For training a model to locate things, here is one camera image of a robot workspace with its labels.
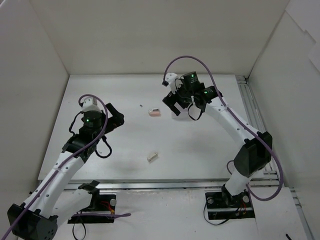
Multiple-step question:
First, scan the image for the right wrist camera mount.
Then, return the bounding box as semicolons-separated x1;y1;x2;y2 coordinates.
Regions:
162;73;180;93

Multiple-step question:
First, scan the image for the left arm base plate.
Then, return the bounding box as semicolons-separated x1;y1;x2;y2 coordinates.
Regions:
67;193;117;224

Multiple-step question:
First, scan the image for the aluminium frame rail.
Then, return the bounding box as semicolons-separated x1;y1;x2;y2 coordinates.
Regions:
23;74;313;240

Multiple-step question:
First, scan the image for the white compartment organizer box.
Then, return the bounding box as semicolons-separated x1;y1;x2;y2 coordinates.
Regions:
171;111;191;121

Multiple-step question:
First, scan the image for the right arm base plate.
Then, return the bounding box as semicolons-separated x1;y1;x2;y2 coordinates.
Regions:
204;191;256;222

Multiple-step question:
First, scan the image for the pink correction tape dispenser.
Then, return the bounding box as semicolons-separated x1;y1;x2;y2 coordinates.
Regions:
148;108;161;117

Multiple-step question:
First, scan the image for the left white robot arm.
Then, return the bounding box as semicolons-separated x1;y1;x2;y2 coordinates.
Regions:
7;103;125;240

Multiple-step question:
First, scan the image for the cream white eraser block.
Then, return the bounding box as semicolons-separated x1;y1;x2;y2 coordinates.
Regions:
146;151;159;163

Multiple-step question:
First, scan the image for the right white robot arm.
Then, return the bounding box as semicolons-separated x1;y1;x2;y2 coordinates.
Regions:
162;72;273;206

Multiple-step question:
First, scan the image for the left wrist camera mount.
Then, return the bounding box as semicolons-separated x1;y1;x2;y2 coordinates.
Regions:
81;96;101;112

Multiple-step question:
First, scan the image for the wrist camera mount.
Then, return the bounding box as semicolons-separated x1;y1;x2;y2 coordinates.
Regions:
162;73;180;93
81;96;101;112

